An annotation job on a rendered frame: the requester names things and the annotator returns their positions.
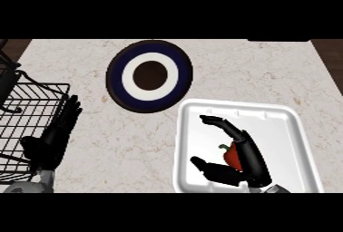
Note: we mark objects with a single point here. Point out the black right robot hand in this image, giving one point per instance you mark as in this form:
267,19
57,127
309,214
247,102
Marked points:
250,154

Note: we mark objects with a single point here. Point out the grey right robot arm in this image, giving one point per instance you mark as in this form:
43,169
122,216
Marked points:
272,189

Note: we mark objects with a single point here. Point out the red bell pepper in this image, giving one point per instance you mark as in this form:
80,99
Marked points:
233,157

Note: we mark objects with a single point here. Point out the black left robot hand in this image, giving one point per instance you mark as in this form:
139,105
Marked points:
55,136

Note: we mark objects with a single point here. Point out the white foam tray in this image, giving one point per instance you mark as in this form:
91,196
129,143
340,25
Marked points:
277,142

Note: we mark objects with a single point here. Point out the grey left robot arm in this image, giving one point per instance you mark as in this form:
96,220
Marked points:
31,182

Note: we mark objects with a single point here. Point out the blue and white plate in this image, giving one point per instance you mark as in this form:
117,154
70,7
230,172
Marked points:
150,76

